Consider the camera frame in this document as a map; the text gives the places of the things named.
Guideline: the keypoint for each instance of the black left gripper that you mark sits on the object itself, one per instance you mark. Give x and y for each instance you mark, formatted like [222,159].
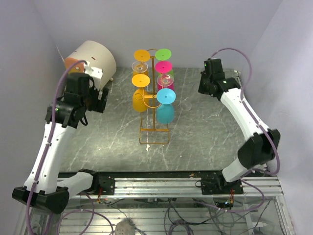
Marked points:
[99,105]

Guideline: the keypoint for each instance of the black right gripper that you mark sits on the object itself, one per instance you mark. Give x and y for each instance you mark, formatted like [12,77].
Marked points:
[201,89]

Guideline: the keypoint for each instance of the clear wine glass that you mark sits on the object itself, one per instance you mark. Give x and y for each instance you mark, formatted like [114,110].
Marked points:
[185,106]
[139,66]
[165,80]

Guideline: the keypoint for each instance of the orange wine glass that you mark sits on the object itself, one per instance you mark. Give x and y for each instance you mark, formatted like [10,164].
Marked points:
[144,56]
[141,81]

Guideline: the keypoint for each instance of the pink plastic wine glass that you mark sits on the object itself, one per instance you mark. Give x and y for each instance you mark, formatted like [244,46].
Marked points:
[170,87]

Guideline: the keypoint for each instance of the blue plastic wine glass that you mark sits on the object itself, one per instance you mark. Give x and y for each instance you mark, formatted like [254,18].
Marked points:
[165,113]

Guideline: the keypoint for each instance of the green plastic wine glass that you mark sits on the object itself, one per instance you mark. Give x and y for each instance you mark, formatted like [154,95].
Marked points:
[164,57]

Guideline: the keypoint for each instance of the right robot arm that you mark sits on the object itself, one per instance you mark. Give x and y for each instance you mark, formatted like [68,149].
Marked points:
[261,142]

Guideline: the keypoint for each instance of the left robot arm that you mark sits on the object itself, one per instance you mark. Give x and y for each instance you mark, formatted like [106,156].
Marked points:
[42,190]

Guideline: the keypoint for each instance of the cream round drawer box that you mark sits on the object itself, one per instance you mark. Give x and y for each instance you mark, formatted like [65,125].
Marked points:
[97,55]

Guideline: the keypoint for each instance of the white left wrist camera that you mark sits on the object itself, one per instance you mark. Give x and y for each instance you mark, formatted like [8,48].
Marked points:
[95,73]

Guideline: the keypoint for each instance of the gold wire glass rack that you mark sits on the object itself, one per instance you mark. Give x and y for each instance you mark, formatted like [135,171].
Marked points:
[149,131]

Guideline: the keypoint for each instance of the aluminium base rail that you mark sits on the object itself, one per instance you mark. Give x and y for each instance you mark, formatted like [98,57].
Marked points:
[187,187]

